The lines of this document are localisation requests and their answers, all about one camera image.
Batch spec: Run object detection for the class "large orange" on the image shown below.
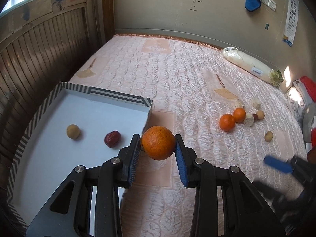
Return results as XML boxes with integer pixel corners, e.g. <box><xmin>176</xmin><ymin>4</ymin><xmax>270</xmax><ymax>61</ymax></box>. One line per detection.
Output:
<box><xmin>141</xmin><ymin>126</ymin><xmax>176</xmax><ymax>160</ymax></box>

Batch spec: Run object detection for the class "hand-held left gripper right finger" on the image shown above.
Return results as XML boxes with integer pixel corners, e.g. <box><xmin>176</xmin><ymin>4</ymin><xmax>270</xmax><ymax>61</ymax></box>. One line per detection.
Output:
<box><xmin>175</xmin><ymin>134</ymin><xmax>287</xmax><ymax>237</ymax></box>

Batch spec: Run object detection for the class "eye chart poster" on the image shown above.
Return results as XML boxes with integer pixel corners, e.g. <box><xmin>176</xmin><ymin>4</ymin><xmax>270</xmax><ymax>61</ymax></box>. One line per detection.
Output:
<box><xmin>282</xmin><ymin>0</ymin><xmax>300</xmax><ymax>47</ymax></box>

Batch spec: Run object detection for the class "grey rounded object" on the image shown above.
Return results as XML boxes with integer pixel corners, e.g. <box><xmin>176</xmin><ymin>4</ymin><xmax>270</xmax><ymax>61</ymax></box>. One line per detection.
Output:
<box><xmin>302</xmin><ymin>104</ymin><xmax>316</xmax><ymax>144</ymax></box>

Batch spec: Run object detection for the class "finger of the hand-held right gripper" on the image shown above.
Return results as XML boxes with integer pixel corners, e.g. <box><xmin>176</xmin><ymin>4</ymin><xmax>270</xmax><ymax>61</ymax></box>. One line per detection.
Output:
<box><xmin>253</xmin><ymin>181</ymin><xmax>287</xmax><ymax>203</ymax></box>
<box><xmin>264</xmin><ymin>155</ymin><xmax>307</xmax><ymax>178</ymax></box>

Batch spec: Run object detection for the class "pink quilted bedspread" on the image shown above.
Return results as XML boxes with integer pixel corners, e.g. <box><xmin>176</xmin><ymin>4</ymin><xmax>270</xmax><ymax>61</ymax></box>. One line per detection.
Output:
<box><xmin>68</xmin><ymin>34</ymin><xmax>308</xmax><ymax>237</ymax></box>

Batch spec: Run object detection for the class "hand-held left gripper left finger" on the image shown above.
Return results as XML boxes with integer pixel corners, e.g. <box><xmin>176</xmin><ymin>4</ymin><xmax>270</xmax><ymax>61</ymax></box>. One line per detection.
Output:
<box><xmin>26</xmin><ymin>134</ymin><xmax>141</xmax><ymax>237</ymax></box>

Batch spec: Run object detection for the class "floral pillow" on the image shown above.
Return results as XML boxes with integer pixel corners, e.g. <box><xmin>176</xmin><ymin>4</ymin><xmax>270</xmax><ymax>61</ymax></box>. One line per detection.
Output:
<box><xmin>284</xmin><ymin>80</ymin><xmax>309</xmax><ymax>129</ymax></box>

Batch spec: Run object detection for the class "red and white bag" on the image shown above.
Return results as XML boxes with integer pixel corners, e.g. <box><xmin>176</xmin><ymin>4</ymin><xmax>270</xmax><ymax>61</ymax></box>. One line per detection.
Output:
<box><xmin>292</xmin><ymin>76</ymin><xmax>316</xmax><ymax>104</ymax></box>

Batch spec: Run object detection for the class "small orange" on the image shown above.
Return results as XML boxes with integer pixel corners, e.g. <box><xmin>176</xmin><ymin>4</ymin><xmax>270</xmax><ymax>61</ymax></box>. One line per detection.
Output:
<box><xmin>233</xmin><ymin>108</ymin><xmax>246</xmax><ymax>123</ymax></box>

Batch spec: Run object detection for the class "striped cardboard box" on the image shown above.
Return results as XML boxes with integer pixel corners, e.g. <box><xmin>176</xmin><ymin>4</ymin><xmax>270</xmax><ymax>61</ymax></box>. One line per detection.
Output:
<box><xmin>6</xmin><ymin>81</ymin><xmax>153</xmax><ymax>237</ymax></box>

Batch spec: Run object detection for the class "wrapped white radish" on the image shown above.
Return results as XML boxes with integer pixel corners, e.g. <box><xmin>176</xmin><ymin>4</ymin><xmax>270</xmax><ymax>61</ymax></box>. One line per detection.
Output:
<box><xmin>221</xmin><ymin>47</ymin><xmax>285</xmax><ymax>88</ymax></box>

